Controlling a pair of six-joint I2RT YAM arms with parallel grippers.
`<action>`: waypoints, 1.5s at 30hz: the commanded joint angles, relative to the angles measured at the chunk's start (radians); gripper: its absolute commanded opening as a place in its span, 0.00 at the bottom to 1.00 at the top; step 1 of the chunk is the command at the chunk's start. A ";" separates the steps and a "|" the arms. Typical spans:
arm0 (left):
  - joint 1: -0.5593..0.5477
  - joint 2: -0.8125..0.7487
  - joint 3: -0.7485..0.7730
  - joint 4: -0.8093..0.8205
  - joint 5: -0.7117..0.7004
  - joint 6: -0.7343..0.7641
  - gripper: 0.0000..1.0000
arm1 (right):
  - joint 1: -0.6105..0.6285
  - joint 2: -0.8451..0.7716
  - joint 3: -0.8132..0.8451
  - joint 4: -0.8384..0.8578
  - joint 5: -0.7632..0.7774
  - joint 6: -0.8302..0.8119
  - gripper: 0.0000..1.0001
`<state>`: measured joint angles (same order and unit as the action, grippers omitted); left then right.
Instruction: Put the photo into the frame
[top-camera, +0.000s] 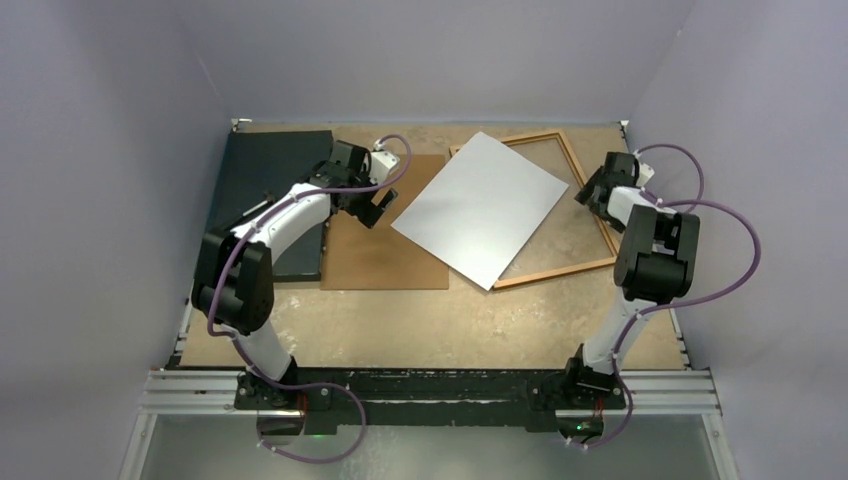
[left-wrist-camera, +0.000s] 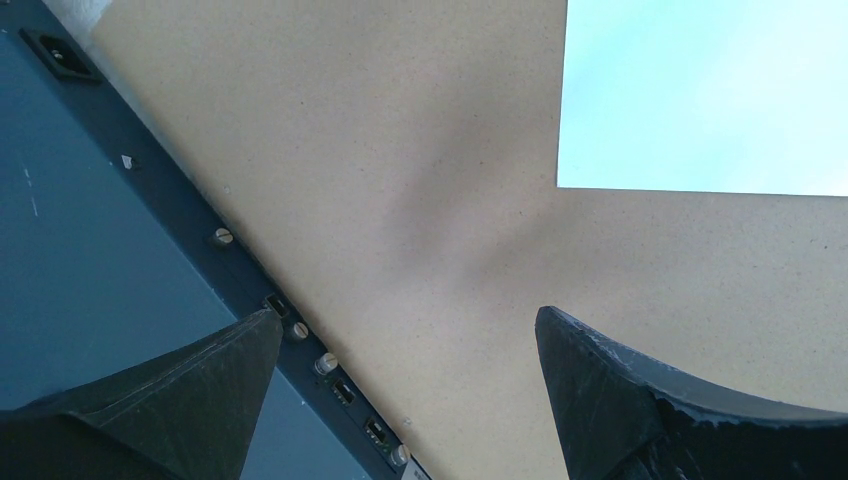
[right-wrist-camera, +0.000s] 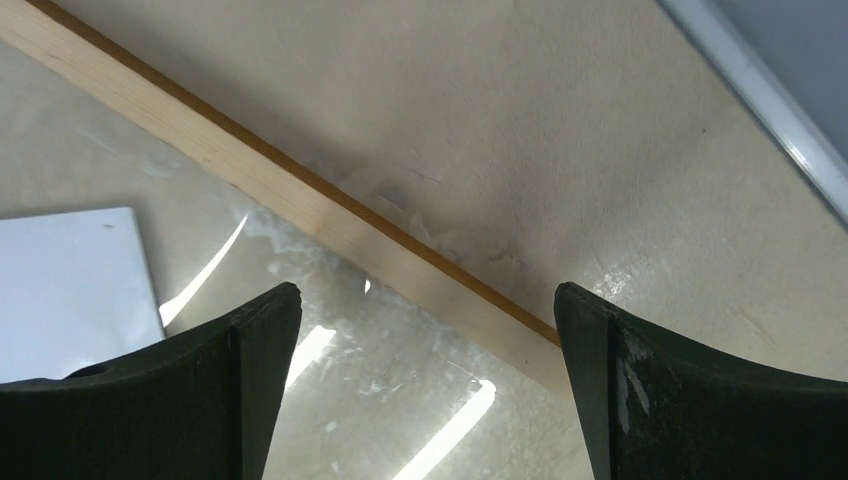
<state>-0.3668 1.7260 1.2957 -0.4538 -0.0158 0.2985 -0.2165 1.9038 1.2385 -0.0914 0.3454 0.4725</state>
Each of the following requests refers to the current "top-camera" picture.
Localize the brown frame backing board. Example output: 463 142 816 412
320 154 449 290

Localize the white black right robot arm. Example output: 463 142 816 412
561 152 701 407

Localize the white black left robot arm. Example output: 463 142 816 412
190 136 412 409

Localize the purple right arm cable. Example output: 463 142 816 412
566 143 763 451

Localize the plant window photo print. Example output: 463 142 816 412
392 132 569 290

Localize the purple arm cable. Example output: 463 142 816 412
206 134 413 464
566 143 763 451

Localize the light wooden picture frame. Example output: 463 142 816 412
449 130 623 292

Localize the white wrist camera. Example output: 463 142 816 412
635 159 655 189
368 150 401 184

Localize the aluminium rail base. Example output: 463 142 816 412
120 367 738 479

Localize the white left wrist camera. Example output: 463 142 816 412
368 150 401 184

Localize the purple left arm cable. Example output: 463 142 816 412
206 134 413 464

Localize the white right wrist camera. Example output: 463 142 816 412
635 159 655 189

